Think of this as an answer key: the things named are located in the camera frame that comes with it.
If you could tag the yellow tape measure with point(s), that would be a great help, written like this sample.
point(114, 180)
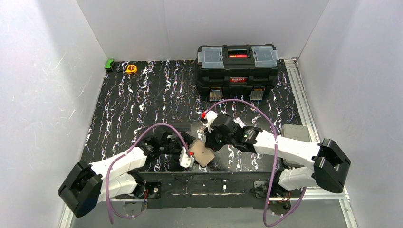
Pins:
point(131, 69)

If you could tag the grey rectangular box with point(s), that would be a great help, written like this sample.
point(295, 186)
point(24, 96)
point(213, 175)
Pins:
point(295, 132)

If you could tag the black toolbox with red label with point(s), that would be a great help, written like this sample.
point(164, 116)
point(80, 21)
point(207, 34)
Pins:
point(230, 70)

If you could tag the aluminium frame rail right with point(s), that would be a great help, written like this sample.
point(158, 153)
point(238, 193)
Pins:
point(301, 99)

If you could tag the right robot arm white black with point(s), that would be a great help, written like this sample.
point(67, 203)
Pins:
point(322, 164)

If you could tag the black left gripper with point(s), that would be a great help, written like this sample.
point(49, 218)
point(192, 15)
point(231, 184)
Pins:
point(176, 143)

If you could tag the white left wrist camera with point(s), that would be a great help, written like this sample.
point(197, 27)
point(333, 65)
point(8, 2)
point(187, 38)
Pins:
point(185, 160)

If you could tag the white credit card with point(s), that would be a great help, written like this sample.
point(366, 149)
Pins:
point(240, 121)

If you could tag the aluminium frame rail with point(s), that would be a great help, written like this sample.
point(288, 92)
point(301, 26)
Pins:
point(301, 99)
point(225, 200)

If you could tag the aluminium frame rail front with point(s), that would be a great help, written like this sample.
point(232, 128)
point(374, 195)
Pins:
point(225, 200)

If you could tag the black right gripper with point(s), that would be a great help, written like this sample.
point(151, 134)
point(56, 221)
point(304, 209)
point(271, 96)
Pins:
point(209, 138)

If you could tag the green small object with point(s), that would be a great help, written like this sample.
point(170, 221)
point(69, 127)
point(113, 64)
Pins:
point(109, 64)

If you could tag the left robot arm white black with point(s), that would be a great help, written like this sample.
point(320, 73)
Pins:
point(88, 184)

